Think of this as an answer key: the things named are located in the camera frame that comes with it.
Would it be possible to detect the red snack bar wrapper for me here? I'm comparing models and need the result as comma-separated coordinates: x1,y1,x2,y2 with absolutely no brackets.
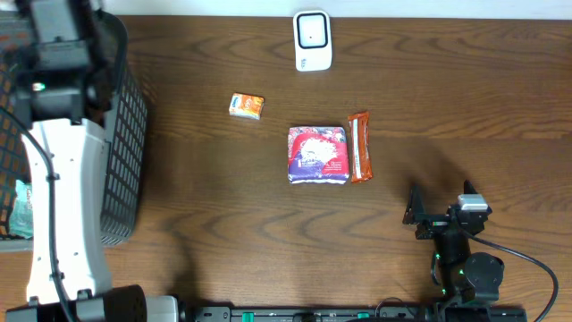
348,112,373,183

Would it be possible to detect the red purple snack pack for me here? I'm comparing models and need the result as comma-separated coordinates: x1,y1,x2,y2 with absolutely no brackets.
288,126,349,184

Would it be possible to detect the small orange box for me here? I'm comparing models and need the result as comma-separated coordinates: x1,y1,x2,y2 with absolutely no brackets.
229,93,265,120

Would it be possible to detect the teal wet wipes pack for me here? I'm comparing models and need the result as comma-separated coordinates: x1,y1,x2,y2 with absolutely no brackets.
9,180,34,239

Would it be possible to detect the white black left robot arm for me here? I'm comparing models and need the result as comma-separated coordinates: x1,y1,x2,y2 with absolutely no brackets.
5,0,185,322

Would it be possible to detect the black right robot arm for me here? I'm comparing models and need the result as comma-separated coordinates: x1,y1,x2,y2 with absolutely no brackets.
402,181,504,305

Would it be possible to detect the grey plastic mesh basket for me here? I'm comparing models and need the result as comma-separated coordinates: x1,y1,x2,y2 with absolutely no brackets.
1,13,147,252

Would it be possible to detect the black right camera cable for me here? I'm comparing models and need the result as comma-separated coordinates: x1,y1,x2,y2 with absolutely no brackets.
455,223,559,322

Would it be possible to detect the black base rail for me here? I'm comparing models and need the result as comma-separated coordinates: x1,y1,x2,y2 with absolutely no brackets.
178,303,527,322

